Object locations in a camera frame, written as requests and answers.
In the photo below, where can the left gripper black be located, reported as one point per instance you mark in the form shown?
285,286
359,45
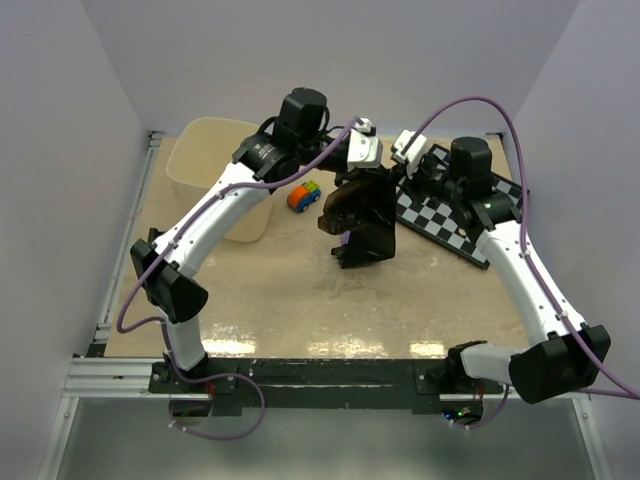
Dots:
357,173

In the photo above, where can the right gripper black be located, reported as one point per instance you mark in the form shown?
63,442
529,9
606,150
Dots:
411,184

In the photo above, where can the black trash bag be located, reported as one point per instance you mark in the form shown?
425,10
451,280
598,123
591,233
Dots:
366,207

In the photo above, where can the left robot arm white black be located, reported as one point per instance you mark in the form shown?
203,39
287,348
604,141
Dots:
282,149

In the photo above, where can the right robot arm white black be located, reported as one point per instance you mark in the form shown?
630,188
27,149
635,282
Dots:
563,348

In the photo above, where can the beige plastic trash bin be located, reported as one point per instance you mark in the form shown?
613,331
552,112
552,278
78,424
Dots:
198,159

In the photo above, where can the black white chessboard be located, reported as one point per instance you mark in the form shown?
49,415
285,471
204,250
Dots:
434,220

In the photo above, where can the colourful toy car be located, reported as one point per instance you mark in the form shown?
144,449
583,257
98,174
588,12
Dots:
303,196

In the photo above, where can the purple glitter microphone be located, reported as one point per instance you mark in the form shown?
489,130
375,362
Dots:
344,240

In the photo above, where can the small black block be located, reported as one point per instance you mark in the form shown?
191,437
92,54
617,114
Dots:
152,235

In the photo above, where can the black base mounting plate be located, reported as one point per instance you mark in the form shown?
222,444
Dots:
228,386

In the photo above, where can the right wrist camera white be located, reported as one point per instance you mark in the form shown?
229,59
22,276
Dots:
408,149

